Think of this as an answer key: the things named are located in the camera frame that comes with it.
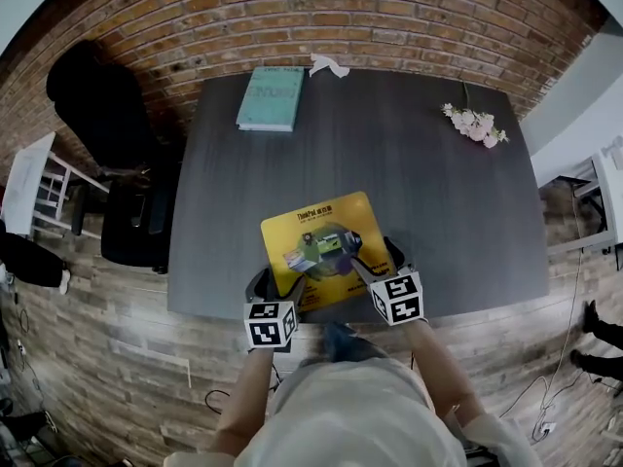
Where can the yellow printed mouse pad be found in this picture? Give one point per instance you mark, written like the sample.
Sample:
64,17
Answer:
302,226

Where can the teal book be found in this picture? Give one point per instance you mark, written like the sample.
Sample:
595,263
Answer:
270,100

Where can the person's jeans leg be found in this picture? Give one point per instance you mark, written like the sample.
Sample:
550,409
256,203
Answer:
350,346

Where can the person's white shirt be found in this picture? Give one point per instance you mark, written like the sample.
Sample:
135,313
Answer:
350,416

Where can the crumpled white tissue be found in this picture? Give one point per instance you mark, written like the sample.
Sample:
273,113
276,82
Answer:
323,65

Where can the dark grey table white legs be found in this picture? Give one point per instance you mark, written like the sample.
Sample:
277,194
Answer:
389,173

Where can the white power strip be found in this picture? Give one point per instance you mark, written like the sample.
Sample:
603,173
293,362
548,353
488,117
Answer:
546,427

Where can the pink flower sprig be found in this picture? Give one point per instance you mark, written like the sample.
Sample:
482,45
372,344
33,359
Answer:
474,124

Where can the black office chair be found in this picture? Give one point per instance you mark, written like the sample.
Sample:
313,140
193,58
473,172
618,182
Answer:
97,110

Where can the person's right forearm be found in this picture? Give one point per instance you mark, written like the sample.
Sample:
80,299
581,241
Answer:
438,372

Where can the person's left forearm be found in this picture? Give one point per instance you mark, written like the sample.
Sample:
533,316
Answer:
248,392

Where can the small white side table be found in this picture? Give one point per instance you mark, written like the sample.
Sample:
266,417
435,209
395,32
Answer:
24,188

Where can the white desk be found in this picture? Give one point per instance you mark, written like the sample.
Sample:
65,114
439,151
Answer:
611,192

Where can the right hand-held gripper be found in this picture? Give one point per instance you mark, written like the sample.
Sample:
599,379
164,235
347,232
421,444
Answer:
396,299

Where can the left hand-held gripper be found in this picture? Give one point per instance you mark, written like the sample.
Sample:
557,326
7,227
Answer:
267,326

